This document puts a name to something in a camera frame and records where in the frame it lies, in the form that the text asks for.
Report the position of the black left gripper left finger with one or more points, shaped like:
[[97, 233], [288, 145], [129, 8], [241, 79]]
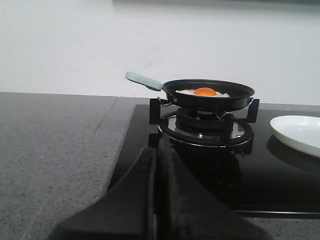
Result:
[[125, 212]]

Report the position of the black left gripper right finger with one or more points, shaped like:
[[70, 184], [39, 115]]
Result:
[[186, 211]]

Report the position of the black frying pan mint handle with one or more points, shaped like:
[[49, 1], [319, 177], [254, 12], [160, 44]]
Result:
[[239, 97]]

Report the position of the fried egg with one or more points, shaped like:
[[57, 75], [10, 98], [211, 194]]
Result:
[[203, 92]]

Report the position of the white round plate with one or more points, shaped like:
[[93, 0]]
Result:
[[298, 132]]

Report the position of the black gas burner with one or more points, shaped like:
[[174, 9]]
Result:
[[190, 119]]

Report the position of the black glass gas cooktop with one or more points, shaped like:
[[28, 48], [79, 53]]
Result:
[[262, 178]]

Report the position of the black pan support grate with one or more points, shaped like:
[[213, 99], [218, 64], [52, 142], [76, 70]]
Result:
[[238, 131]]

